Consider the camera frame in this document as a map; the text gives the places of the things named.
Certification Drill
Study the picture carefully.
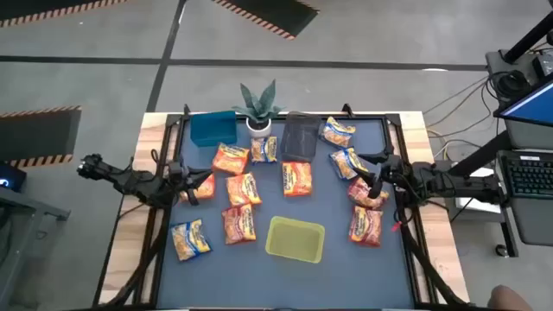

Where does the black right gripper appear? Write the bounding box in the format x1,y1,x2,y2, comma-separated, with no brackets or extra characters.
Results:
357,151,410,201

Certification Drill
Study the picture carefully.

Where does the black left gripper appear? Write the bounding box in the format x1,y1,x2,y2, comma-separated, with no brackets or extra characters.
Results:
166,159,213,207

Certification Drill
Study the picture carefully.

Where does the orange Maruchan chicken ramen pack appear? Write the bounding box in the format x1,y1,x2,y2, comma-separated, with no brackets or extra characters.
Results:
225,171,264,207
211,142,251,176
179,172,216,203
282,161,314,198

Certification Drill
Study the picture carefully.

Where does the red Maruchan beef ramen pack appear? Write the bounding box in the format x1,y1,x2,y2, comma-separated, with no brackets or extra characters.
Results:
348,205,384,248
347,176,390,211
220,203,257,246

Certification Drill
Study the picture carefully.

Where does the blue Maruchan ramen pack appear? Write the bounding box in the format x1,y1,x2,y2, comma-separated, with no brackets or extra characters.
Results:
170,218,213,263
250,136,278,164
319,116,357,149
328,147,369,181

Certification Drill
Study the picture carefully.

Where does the teal plastic bin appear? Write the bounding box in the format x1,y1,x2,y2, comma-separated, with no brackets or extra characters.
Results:
189,110,238,148

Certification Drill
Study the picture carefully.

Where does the black mesh bin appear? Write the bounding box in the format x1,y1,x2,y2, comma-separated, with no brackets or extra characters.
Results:
279,111,323,164

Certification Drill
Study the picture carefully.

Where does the green plant in white pot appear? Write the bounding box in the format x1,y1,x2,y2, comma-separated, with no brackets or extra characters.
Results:
232,79,286,140

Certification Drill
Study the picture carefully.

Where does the yellow translucent plastic bin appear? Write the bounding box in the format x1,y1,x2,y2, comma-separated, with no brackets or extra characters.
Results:
264,215,326,264

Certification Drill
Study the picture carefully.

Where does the black stand pole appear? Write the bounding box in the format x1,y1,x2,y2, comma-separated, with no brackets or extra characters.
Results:
448,130,513,177
502,10,553,65

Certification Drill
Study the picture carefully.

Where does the black computer keyboard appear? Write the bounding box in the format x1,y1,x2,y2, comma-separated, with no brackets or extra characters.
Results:
500,150,553,200

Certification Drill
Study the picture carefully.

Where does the grey equipment box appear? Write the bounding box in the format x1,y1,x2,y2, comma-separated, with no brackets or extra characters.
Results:
485,48,553,105

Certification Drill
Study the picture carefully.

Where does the black hazard-striped floor mat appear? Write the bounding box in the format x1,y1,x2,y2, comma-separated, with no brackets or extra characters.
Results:
0,105,83,169
210,0,321,41

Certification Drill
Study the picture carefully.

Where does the laptop computer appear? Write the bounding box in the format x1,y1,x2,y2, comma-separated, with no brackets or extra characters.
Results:
496,118,553,248

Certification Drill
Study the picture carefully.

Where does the computer monitor with blue screen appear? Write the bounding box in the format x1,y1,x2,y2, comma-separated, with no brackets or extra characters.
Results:
493,79,553,130

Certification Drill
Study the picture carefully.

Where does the grey metal side table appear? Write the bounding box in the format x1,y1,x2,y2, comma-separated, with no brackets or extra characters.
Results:
0,185,73,311

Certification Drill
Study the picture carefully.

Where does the black device with blue light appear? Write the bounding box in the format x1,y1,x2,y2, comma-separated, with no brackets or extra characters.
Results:
0,162,28,194

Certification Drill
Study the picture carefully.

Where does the person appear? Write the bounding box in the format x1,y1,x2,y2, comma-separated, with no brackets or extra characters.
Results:
487,283,536,311

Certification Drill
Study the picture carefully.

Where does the black aluminium table frame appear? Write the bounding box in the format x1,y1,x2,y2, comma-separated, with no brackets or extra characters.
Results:
92,102,472,311

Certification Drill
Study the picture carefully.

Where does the grey floor cable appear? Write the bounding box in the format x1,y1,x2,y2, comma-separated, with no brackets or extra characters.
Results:
423,75,498,140

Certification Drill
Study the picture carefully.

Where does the black coiled cable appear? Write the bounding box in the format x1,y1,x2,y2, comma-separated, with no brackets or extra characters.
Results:
492,69,533,101

